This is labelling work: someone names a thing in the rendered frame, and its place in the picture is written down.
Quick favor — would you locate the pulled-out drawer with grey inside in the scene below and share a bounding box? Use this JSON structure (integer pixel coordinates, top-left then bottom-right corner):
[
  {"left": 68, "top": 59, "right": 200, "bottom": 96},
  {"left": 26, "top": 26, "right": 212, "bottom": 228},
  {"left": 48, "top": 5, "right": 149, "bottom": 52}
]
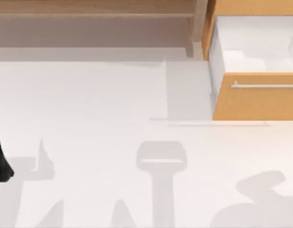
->
[{"left": 208, "top": 15, "right": 293, "bottom": 103}]

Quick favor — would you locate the pale wooden drawer front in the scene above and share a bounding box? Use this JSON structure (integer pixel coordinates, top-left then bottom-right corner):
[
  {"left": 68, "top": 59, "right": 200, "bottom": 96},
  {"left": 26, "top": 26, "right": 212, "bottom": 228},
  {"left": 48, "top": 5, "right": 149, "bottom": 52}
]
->
[{"left": 212, "top": 72, "right": 293, "bottom": 121}]

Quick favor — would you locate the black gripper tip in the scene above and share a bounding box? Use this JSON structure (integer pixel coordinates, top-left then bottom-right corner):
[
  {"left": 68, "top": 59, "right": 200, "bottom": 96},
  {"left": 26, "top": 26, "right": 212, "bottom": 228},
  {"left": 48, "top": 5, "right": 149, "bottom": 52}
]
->
[{"left": 0, "top": 121, "right": 15, "bottom": 183}]

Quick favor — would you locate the wooden cupboard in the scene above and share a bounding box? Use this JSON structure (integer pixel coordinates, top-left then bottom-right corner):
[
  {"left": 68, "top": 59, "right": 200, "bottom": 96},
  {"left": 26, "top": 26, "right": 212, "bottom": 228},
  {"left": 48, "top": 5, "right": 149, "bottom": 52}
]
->
[{"left": 201, "top": 0, "right": 293, "bottom": 61}]

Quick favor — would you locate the long metal drawer handle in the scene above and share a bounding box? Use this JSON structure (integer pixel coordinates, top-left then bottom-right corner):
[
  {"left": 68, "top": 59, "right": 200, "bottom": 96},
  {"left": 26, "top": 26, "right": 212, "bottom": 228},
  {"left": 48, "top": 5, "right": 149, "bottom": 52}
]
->
[{"left": 231, "top": 80, "right": 293, "bottom": 89}]

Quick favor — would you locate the open wooden shelf unit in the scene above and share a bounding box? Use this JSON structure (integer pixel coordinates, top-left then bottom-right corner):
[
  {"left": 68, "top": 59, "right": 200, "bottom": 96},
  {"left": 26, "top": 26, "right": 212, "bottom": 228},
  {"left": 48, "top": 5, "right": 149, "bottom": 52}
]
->
[{"left": 0, "top": 0, "right": 208, "bottom": 58}]

